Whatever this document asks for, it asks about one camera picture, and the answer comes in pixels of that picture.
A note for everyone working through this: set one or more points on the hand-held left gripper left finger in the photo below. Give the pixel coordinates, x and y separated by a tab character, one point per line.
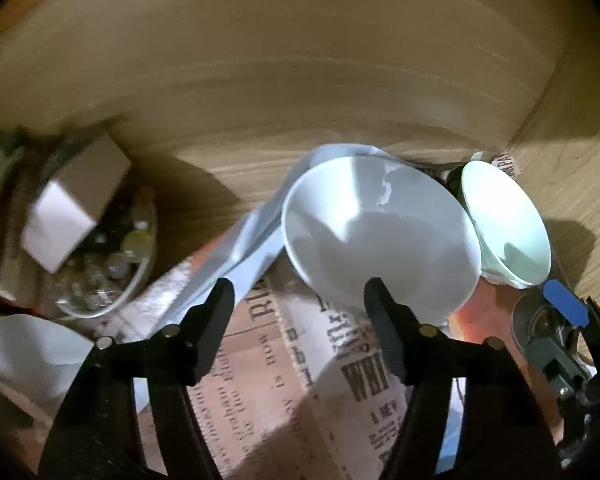
215	320

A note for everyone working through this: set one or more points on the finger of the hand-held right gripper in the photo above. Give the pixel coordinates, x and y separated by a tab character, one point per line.
555	360
565	302

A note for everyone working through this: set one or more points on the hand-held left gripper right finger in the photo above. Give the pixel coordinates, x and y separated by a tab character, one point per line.
387	330

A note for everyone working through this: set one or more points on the clear glass dish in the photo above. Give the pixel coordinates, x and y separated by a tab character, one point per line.
530	320

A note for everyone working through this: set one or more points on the white bowl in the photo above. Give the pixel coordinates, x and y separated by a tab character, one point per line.
380	220

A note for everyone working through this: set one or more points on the pale green bowl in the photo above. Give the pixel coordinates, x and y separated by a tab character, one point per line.
500	210

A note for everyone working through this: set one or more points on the newspaper print mat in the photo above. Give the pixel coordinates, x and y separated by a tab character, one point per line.
280	385

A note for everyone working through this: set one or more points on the small white box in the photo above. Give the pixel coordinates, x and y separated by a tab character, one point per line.
60	225

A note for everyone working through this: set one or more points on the crumpled white paper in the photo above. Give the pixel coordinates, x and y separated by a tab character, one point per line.
25	355

